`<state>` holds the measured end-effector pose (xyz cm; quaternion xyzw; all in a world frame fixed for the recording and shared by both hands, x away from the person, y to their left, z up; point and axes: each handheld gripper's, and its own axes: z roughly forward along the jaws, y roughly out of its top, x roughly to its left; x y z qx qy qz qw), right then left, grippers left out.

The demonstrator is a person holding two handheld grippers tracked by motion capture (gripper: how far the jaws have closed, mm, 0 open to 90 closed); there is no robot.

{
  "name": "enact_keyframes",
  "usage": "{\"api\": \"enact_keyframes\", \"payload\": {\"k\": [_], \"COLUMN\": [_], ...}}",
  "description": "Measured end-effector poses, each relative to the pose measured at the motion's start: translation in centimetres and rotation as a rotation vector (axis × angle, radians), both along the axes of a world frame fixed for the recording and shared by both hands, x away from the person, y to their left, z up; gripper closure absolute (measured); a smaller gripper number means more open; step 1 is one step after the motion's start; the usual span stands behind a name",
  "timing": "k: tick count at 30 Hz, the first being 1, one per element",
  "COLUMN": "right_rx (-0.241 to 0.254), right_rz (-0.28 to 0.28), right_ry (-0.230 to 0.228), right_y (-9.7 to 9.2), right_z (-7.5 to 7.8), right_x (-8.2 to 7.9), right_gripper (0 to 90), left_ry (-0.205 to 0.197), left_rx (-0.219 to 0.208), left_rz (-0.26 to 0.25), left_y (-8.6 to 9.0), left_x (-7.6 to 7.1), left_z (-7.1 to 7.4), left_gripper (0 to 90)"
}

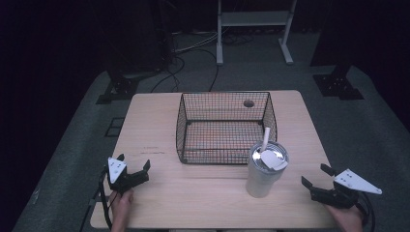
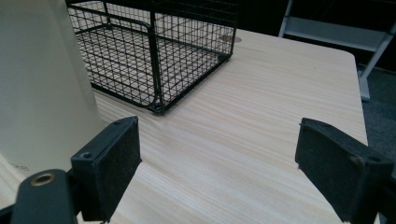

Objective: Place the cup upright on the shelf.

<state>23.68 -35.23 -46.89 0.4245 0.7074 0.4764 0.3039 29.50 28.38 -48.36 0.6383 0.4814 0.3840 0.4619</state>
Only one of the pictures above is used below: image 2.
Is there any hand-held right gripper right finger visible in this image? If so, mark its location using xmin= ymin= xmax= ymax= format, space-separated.
xmin=294 ymin=117 xmax=396 ymax=224

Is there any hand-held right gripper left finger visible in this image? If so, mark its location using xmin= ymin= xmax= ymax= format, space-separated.
xmin=70 ymin=116 xmax=143 ymax=224

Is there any cream plastic container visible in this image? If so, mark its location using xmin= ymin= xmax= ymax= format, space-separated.
xmin=0 ymin=0 xmax=108 ymax=178

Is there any black wire mesh basket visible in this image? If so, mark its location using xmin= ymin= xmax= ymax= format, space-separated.
xmin=64 ymin=0 xmax=239 ymax=115

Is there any grey metal stand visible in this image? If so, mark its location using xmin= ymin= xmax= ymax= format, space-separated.
xmin=277 ymin=0 xmax=396 ymax=103

